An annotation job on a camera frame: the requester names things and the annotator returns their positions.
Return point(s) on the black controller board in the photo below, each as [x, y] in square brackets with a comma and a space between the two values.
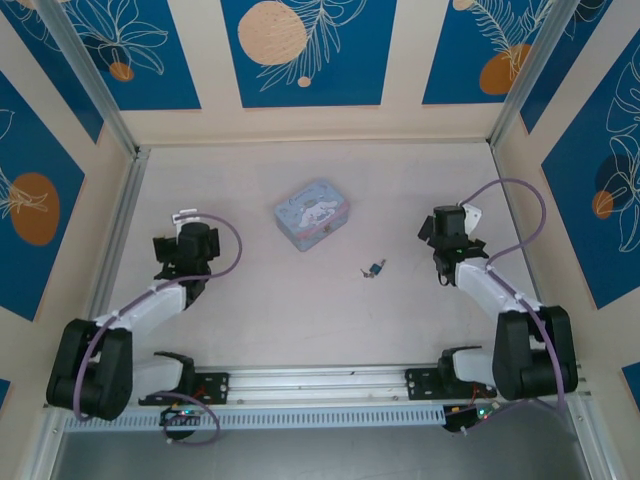
[470, 417]
[180, 416]

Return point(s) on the aluminium frame post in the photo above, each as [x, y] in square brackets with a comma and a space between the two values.
[530, 70]
[90, 75]

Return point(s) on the small blue key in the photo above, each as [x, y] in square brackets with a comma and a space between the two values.
[376, 268]

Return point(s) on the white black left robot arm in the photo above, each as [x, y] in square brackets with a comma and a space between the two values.
[150, 305]

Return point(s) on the blue cartoon tin box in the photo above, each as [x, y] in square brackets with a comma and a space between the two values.
[310, 215]

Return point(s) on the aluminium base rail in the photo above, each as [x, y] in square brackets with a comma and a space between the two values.
[320, 382]

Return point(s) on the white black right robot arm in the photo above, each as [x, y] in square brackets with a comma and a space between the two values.
[520, 350]

